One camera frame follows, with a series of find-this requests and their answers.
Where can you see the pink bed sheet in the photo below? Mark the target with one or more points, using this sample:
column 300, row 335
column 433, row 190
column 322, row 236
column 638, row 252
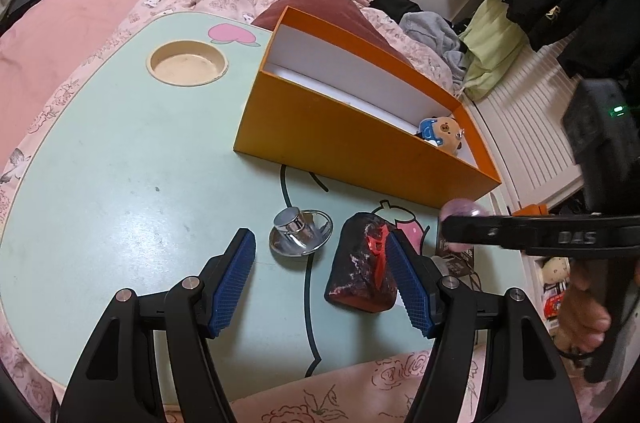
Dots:
column 75, row 13

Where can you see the light green garment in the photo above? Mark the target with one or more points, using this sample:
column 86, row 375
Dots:
column 492, row 48

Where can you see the orange bottle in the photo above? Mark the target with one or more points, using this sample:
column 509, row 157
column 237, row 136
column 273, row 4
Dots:
column 532, row 209

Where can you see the person's right hand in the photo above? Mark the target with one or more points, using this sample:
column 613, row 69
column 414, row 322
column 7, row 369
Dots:
column 582, row 318

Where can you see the small plush bear toy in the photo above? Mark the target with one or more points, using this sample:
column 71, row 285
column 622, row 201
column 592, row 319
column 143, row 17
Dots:
column 445, row 130

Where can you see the white slatted panel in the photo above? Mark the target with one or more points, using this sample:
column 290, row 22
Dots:
column 530, row 128

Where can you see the cream plush toy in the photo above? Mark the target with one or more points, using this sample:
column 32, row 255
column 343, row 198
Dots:
column 556, row 270

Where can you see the pink translucent egg-shaped case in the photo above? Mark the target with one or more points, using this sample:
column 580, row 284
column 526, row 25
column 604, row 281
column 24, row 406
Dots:
column 462, row 207

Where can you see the black clothing pile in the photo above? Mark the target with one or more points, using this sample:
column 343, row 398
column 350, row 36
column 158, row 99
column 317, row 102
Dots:
column 395, row 5

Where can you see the orange cardboard box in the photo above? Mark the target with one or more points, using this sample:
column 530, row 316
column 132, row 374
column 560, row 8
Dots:
column 350, row 143

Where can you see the brown packet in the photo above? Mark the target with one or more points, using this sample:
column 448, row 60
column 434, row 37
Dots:
column 457, row 263

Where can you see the round chrome mirror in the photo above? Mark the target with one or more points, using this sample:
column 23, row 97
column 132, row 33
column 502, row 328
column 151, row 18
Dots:
column 300, row 243

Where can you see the dark red packet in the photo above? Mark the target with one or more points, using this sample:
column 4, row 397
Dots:
column 350, row 273

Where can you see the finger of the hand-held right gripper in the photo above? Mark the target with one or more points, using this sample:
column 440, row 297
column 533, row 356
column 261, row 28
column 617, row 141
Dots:
column 480, row 230

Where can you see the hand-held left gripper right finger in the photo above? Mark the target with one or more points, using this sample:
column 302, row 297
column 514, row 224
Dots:
column 407, row 283

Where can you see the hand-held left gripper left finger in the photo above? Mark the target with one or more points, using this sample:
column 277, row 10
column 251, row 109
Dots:
column 232, row 283

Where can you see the grey hoodie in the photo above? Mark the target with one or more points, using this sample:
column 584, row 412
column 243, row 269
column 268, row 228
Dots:
column 430, row 30

